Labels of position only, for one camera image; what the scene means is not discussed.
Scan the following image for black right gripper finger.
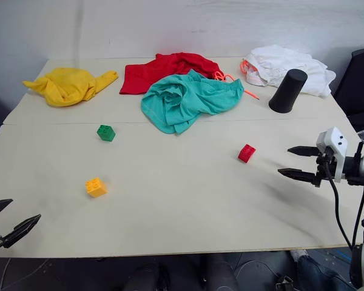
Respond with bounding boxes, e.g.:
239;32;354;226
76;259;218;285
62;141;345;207
287;145;320;158
277;168;322;189

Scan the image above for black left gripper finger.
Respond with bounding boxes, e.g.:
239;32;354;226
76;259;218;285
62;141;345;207
2;213;42;249
0;198;14;219

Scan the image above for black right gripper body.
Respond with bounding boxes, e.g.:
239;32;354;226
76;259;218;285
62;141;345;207
314;147;337;186

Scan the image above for red toy block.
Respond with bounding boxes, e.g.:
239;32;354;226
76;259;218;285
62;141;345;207
237;144;257;165

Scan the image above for black plastic cup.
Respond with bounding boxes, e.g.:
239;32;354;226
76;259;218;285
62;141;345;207
268;68;309;115

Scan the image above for white shoe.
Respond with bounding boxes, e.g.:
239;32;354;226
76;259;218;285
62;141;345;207
289;249;309;262

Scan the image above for black chair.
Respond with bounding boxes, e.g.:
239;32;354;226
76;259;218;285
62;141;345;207
333;47;364;135

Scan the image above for yellow toy block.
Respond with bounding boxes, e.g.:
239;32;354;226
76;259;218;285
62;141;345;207
84;176;109;199

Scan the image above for white crumpled garment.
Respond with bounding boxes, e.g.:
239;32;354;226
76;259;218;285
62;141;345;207
240;44;336;99

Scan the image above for blue jeans leg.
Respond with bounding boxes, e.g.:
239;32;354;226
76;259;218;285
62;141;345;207
296;253;357;291

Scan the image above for green toy block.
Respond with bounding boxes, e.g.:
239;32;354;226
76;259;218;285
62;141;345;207
96;124;116;143

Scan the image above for teal crumpled shorts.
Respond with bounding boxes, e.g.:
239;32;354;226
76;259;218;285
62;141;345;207
140;69;246;136

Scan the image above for yellow crumpled cloth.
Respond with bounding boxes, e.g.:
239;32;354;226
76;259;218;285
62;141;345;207
22;67;120;109

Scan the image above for red shorts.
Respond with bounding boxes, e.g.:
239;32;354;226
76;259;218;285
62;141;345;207
118;52;224;96

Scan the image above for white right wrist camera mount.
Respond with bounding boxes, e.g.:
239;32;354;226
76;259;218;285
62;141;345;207
316;127;347;183

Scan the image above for white floor cable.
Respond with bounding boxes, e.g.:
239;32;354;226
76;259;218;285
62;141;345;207
0;257;51;291

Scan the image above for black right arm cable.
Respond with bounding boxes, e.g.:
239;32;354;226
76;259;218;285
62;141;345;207
321;153;364;251

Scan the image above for orange drawstring cord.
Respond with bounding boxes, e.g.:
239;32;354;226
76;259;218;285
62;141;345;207
213;70;261;101

